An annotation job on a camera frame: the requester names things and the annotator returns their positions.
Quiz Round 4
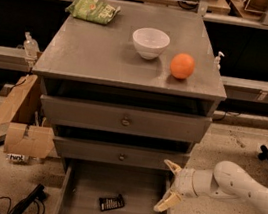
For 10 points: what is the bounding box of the white ceramic bowl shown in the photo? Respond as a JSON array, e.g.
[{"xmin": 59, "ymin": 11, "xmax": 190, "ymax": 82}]
[{"xmin": 132, "ymin": 27, "xmax": 170, "ymax": 60}]

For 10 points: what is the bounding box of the brown cardboard box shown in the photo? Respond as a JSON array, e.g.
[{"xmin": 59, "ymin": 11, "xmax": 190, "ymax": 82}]
[{"xmin": 0, "ymin": 75, "xmax": 54, "ymax": 159}]

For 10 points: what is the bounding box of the white pump bottle right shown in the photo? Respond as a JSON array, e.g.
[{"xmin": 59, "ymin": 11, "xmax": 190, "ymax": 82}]
[{"xmin": 214, "ymin": 51, "xmax": 225, "ymax": 70}]

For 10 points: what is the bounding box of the green chip bag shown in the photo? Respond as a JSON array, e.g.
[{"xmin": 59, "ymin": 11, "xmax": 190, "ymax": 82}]
[{"xmin": 65, "ymin": 0, "xmax": 120, "ymax": 25}]

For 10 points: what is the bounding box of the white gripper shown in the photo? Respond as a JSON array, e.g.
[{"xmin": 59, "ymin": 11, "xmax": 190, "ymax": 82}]
[{"xmin": 153, "ymin": 160, "xmax": 194, "ymax": 212}]

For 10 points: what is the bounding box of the black rxbar chocolate bar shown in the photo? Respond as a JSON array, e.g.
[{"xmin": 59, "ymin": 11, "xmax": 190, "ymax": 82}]
[{"xmin": 99, "ymin": 194, "xmax": 125, "ymax": 212}]

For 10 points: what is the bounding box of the clear sanitizer bottle left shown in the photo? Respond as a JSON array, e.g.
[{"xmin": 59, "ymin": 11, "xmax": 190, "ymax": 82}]
[{"xmin": 23, "ymin": 31, "xmax": 40, "ymax": 59}]

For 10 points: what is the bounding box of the black stand base left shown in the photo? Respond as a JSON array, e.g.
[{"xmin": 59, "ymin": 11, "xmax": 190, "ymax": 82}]
[{"xmin": 9, "ymin": 184, "xmax": 47, "ymax": 214}]

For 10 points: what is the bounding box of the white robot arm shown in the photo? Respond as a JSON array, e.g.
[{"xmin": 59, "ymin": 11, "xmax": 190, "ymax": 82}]
[{"xmin": 153, "ymin": 160, "xmax": 268, "ymax": 214}]

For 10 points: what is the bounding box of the grey top drawer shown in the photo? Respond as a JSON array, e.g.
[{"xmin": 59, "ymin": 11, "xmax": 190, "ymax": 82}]
[{"xmin": 41, "ymin": 95, "xmax": 212, "ymax": 143}]

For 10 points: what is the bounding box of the grey drawer cabinet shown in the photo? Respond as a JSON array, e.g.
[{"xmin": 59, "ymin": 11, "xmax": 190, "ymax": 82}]
[{"xmin": 9, "ymin": 0, "xmax": 240, "ymax": 214}]

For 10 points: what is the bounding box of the grey bottom drawer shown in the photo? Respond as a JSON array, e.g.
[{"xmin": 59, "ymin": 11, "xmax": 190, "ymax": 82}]
[{"xmin": 54, "ymin": 159, "xmax": 171, "ymax": 214}]

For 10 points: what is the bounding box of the orange fruit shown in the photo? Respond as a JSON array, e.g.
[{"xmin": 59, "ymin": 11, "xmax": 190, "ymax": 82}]
[{"xmin": 169, "ymin": 53, "xmax": 195, "ymax": 80}]

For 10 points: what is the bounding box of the grey drawer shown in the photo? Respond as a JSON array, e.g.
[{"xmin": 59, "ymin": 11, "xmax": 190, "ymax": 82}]
[
  {"xmin": 54, "ymin": 159, "xmax": 171, "ymax": 214},
  {"xmin": 41, "ymin": 95, "xmax": 212, "ymax": 143},
  {"xmin": 54, "ymin": 136, "xmax": 190, "ymax": 170}
]

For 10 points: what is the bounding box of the grey middle drawer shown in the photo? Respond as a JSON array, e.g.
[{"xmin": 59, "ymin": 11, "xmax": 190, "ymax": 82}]
[{"xmin": 54, "ymin": 136, "xmax": 190, "ymax": 170}]

